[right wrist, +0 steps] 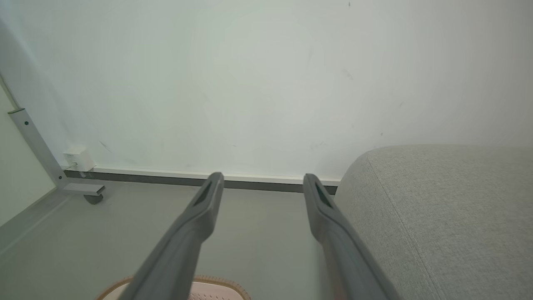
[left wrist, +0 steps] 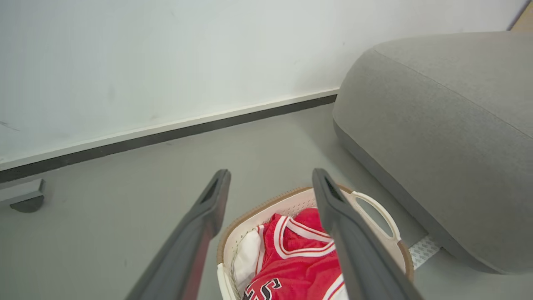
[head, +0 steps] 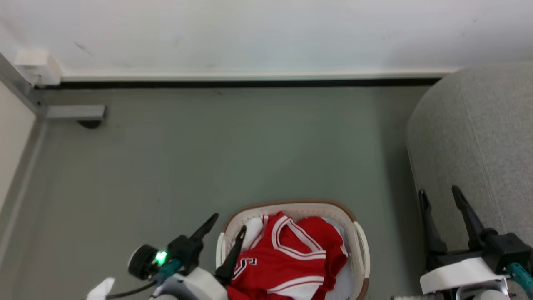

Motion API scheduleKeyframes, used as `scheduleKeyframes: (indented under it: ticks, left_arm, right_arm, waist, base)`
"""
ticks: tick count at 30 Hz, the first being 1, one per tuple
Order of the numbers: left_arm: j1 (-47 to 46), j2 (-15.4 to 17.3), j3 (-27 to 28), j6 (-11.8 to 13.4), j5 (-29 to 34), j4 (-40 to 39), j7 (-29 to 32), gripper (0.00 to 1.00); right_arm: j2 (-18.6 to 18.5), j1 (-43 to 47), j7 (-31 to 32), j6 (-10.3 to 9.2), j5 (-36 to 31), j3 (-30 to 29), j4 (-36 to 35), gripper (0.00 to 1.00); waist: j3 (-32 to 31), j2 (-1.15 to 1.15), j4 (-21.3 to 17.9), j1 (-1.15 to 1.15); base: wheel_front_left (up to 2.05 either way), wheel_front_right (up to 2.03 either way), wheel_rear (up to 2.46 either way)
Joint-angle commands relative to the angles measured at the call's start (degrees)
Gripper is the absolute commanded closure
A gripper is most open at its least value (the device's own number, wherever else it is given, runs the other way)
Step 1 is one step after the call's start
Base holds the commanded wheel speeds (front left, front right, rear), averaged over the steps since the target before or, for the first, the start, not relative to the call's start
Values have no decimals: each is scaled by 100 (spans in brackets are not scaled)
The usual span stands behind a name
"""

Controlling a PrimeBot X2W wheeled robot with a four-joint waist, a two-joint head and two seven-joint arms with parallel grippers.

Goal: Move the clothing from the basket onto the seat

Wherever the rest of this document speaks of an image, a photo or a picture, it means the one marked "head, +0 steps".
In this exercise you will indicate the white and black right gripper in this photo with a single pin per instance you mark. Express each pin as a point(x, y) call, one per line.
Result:
point(458, 273)

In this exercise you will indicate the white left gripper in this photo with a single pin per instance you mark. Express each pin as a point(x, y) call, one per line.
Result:
point(202, 287)

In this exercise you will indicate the red basketball jersey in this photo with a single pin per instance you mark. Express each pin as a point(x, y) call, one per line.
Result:
point(291, 266)

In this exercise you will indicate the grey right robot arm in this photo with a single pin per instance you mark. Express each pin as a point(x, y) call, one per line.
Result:
point(491, 296)

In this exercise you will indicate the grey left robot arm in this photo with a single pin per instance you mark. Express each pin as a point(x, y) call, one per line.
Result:
point(164, 295)

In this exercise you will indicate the white perforated laundry basket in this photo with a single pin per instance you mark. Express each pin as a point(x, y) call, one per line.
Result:
point(291, 206)

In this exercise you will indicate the white clothing item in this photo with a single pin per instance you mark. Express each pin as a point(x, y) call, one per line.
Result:
point(343, 281)

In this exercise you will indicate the black round unit green light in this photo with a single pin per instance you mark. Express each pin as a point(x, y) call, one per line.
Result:
point(141, 262)

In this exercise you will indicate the grey fabric sofa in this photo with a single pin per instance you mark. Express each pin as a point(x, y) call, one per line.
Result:
point(479, 137)

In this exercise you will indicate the white pointed plastic piece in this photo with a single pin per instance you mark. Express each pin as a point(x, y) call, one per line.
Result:
point(101, 291)

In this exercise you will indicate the black baseboard strip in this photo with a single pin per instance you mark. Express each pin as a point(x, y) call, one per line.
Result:
point(233, 83)

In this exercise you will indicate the white skirting board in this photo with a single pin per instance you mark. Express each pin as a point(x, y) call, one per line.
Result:
point(250, 76)

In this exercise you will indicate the white corner box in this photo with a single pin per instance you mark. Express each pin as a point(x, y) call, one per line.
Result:
point(37, 66)

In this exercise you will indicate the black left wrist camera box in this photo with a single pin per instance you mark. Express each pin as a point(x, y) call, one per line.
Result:
point(185, 250)

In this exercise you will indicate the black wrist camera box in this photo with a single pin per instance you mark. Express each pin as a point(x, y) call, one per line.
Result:
point(510, 250)
point(185, 250)

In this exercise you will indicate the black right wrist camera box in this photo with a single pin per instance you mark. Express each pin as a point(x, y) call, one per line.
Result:
point(510, 250)

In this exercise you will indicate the grey metal bracket bar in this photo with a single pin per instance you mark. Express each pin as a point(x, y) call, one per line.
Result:
point(75, 112)

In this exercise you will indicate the grey metal frame rail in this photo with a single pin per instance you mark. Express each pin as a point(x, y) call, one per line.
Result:
point(16, 83)

